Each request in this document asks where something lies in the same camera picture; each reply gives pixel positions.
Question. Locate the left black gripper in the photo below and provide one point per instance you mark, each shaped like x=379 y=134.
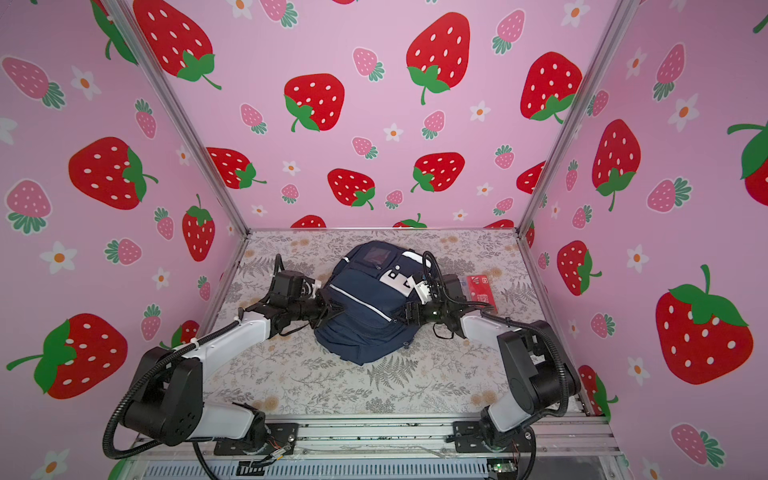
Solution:
x=318 y=306

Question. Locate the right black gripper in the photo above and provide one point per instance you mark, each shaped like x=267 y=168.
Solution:
x=418 y=314

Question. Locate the red card pack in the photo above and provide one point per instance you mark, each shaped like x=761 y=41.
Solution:
x=478 y=289

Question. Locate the navy blue student backpack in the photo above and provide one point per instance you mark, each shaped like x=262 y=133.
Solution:
x=373 y=283

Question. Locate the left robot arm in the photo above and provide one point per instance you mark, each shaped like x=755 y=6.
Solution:
x=165 y=404

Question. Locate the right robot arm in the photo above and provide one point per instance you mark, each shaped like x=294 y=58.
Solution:
x=539 y=375

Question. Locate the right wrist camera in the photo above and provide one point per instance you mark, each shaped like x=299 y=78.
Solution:
x=423 y=291

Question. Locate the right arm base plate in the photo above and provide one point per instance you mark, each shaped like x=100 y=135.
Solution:
x=480 y=436

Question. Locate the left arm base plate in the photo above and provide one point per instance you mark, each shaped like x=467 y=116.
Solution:
x=268 y=439

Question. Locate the aluminium front rail frame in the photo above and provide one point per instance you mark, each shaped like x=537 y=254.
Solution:
x=398 y=446

